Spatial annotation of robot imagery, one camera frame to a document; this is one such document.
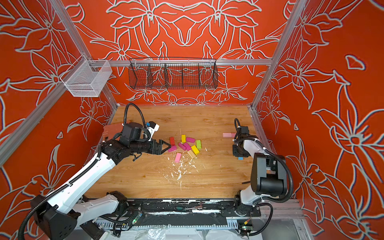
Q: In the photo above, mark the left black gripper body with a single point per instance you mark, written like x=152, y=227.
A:
x=142, y=145

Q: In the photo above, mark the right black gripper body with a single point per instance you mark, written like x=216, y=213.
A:
x=240, y=151

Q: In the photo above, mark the green block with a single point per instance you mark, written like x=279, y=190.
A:
x=199, y=144

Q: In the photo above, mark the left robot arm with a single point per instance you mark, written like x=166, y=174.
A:
x=59, y=213

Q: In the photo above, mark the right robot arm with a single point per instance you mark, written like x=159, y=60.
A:
x=271, y=178

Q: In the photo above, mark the magenta block left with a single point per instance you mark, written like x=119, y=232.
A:
x=172, y=148

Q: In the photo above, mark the pale pink block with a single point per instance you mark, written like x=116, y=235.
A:
x=178, y=157

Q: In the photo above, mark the magenta block middle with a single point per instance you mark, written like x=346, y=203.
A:
x=182, y=146

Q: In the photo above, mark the red plastic tool case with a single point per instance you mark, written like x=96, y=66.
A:
x=111, y=130

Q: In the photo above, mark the dark magenta block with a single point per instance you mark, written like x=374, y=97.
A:
x=187, y=146

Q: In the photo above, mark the magenta block top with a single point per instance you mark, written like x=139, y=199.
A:
x=190, y=140

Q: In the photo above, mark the natural wood block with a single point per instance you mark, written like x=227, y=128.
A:
x=191, y=154

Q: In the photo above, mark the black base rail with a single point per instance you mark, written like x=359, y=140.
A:
x=182, y=212

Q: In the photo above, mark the black wire basket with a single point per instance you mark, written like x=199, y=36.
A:
x=173, y=74

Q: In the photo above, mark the white wire basket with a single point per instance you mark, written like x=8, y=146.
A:
x=85, y=80

